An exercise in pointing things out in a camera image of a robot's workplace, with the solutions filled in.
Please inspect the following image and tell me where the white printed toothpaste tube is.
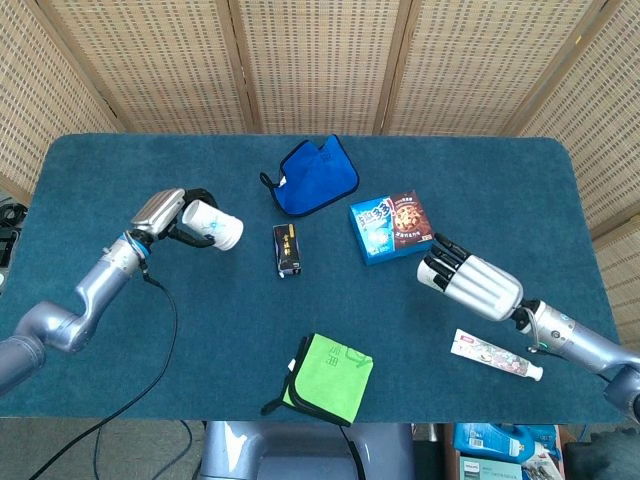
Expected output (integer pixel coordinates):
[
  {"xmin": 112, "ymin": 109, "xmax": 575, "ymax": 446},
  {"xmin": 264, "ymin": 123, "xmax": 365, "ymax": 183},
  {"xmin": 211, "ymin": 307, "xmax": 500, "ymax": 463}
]
[{"xmin": 449, "ymin": 328, "xmax": 545, "ymax": 383}]

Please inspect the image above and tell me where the grey-blue robot torso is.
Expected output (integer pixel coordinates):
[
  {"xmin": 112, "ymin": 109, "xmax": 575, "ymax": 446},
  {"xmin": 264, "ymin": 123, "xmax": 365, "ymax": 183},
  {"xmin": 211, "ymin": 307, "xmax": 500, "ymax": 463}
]
[{"xmin": 199, "ymin": 421, "xmax": 416, "ymax": 480}]

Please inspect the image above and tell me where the woven rattan screen panel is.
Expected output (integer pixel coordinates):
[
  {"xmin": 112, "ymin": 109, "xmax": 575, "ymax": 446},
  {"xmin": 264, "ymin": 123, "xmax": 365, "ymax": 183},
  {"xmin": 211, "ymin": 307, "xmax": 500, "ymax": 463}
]
[
  {"xmin": 227, "ymin": 0, "xmax": 416, "ymax": 136},
  {"xmin": 0, "ymin": 0, "xmax": 126, "ymax": 206},
  {"xmin": 514, "ymin": 0, "xmax": 640, "ymax": 241},
  {"xmin": 29, "ymin": 0, "xmax": 259, "ymax": 135},
  {"xmin": 592, "ymin": 214, "xmax": 640, "ymax": 354},
  {"xmin": 382, "ymin": 0, "xmax": 596, "ymax": 137}
]

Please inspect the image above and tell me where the blue detergent bottle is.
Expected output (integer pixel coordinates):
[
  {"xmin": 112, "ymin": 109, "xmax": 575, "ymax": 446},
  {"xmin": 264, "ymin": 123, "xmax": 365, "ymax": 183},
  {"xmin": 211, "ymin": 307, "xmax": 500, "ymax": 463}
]
[{"xmin": 453, "ymin": 422, "xmax": 561, "ymax": 461}]

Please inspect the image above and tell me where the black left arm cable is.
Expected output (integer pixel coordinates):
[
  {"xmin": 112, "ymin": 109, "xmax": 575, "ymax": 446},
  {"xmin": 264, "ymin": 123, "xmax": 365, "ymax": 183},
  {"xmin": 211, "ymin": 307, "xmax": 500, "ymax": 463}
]
[{"xmin": 19, "ymin": 272, "xmax": 179, "ymax": 476}]

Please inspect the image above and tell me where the green cloth black edge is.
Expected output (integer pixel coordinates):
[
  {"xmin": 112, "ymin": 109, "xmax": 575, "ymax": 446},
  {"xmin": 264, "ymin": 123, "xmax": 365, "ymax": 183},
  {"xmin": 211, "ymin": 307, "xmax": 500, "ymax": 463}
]
[{"xmin": 260, "ymin": 332, "xmax": 375, "ymax": 428}]

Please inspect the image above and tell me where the blue cloth black edge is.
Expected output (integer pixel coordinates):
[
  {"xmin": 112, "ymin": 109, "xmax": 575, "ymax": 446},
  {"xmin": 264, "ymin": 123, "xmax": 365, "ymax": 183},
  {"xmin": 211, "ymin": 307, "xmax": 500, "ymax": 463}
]
[{"xmin": 259, "ymin": 133, "xmax": 361, "ymax": 219}]

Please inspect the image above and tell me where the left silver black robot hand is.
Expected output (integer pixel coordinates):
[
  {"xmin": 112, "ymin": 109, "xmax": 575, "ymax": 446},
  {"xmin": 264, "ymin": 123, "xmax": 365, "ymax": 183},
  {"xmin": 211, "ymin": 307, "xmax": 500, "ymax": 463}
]
[{"xmin": 129, "ymin": 187, "xmax": 220, "ymax": 250}]

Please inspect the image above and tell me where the teal carpet table cover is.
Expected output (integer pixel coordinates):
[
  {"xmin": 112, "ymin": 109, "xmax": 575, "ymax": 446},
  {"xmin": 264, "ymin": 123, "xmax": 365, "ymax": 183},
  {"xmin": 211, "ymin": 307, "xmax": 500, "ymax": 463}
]
[{"xmin": 0, "ymin": 132, "xmax": 621, "ymax": 426}]

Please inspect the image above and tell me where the blue brown cookie box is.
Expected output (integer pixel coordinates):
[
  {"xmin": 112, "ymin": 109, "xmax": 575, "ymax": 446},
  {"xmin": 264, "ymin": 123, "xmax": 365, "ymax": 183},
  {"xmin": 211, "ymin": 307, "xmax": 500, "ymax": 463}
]
[{"xmin": 348, "ymin": 189, "xmax": 436, "ymax": 267}]

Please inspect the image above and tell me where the white printed package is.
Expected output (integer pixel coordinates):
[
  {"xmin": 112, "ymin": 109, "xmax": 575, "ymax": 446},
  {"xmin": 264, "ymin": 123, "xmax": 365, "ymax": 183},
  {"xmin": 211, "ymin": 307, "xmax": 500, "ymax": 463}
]
[{"xmin": 522, "ymin": 447, "xmax": 564, "ymax": 480}]

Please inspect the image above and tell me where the black torso cable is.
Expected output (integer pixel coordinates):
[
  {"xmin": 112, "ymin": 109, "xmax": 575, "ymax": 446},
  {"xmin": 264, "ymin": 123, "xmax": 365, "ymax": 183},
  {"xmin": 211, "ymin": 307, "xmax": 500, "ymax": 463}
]
[{"xmin": 338, "ymin": 424, "xmax": 369, "ymax": 480}]

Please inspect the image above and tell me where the teal white appliance box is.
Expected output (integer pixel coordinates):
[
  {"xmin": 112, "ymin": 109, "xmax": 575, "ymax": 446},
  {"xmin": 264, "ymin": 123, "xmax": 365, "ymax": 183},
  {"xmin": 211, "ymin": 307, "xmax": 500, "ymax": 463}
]
[{"xmin": 458, "ymin": 453, "xmax": 525, "ymax": 480}]

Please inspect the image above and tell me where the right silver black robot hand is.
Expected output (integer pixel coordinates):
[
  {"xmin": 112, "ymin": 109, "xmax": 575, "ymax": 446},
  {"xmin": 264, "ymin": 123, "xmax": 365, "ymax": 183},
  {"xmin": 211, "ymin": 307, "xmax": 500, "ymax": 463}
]
[{"xmin": 423, "ymin": 232, "xmax": 525, "ymax": 322}]

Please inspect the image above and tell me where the small black carton gold print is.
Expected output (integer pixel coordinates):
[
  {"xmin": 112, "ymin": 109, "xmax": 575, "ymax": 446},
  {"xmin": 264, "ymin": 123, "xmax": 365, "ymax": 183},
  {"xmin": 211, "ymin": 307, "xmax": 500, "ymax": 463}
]
[{"xmin": 272, "ymin": 223, "xmax": 304, "ymax": 278}]

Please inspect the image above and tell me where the black equipment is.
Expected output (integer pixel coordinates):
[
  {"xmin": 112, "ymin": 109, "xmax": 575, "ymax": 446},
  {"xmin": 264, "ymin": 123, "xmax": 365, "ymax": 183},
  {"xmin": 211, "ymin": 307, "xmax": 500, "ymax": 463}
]
[{"xmin": 0, "ymin": 197, "xmax": 24, "ymax": 269}]

